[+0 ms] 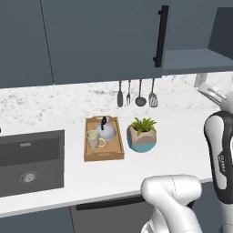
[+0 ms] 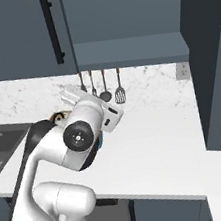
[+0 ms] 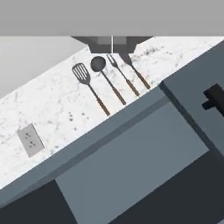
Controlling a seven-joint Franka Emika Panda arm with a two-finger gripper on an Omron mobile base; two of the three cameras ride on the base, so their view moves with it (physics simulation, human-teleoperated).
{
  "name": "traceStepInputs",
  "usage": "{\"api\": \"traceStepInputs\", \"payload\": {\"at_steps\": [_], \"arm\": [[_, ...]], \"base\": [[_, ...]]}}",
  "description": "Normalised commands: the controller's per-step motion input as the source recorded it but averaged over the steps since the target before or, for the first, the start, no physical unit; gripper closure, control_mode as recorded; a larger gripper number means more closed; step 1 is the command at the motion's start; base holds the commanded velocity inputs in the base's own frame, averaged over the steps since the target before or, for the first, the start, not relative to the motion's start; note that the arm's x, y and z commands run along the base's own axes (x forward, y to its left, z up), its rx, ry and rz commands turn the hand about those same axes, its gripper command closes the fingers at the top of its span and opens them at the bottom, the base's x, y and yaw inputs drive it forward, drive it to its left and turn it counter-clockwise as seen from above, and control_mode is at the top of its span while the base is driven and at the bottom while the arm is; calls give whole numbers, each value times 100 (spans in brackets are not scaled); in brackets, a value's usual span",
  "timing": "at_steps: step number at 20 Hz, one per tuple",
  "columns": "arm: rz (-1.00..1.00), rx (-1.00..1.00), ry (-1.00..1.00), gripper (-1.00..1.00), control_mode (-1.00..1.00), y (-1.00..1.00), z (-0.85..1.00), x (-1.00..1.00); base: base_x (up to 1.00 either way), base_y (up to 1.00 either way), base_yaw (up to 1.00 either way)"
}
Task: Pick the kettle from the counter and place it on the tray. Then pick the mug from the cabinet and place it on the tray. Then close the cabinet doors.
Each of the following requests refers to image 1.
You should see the black cabinet door handle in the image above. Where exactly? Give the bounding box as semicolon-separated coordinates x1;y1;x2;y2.
152;5;170;68

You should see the hanging slotted turner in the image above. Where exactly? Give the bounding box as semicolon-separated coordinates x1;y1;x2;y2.
147;78;159;108

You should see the open grey wall cabinet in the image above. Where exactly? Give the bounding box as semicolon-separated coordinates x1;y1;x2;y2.
161;0;233;76

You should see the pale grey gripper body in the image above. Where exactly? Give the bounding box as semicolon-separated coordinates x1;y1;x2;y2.
197;82;228;104

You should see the white wall outlet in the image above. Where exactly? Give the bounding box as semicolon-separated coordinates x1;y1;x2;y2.
194;72;208;89

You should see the silver kettle with black handle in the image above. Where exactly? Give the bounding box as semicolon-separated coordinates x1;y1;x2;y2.
94;116;118;142

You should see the plain grey wall cabinet door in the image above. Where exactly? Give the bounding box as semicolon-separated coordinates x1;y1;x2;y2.
0;0;56;89

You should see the grey cabinet door with handle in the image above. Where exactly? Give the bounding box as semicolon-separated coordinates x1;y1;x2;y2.
40;0;171;86

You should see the dark grey sink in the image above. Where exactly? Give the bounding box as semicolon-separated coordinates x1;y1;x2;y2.
0;129;66;198

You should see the black dishwasher handle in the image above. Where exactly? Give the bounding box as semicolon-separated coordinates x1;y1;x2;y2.
75;195;147;211

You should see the grey base cabinet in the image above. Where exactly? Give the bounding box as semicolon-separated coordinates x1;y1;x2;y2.
0;206;76;233
190;181;226;233

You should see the green plant in pot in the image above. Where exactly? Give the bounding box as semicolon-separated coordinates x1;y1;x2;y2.
126;116;158;154

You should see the hanging dark ladle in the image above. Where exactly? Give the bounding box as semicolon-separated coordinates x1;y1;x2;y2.
135;78;147;107

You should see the cream mug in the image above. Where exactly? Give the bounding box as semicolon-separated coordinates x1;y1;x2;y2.
86;129;106;150

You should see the wooden tray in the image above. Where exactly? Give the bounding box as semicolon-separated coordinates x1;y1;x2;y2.
83;116;126;163

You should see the grey dishwasher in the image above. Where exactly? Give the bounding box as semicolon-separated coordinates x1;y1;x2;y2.
69;195;158;233

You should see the hanging metal fork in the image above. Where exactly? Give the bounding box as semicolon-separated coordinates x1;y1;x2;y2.
126;79;132;106

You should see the dark hanging spatula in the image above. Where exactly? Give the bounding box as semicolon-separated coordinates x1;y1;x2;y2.
116;79;125;108

